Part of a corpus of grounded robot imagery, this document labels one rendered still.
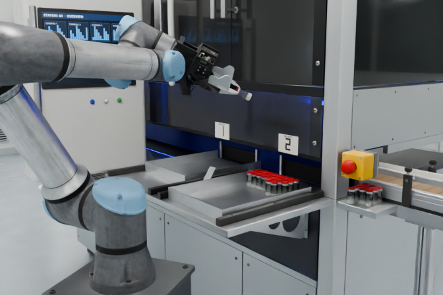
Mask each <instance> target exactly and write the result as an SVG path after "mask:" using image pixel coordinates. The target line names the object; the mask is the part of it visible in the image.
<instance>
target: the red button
mask: <svg viewBox="0 0 443 295"><path fill-rule="evenodd" d="M355 169H356V167H355V164H354V162H352V161H351V160H347V161H344V162H343V163H342V164H341V171H342V172H343V173H344V174H347V175H349V174H353V173H354V172H355Z"/></svg>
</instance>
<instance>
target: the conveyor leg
mask: <svg viewBox="0 0 443 295"><path fill-rule="evenodd" d="M405 222H408V223H411V224H414V225H418V231H417V249H416V259H415V278H414V287H413V295H432V282H433V273H434V256H435V247H436V230H437V229H436V228H432V227H428V226H425V225H422V224H419V223H414V222H412V221H408V220H405Z"/></svg>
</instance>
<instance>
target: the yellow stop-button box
mask: <svg viewBox="0 0 443 295"><path fill-rule="evenodd" d="M347 160H351V161H352V162H354V164H355V167H356V169H355V172H354V173H353V174H349V175H347V174H344V173H343V172H341V175H342V176H344V177H347V178H352V179H355V180H360V181H364V180H368V179H371V178H376V177H377V164H378V153H375V152H371V151H365V150H361V149H354V150H351V151H346V152H343V153H342V162H344V161H347Z"/></svg>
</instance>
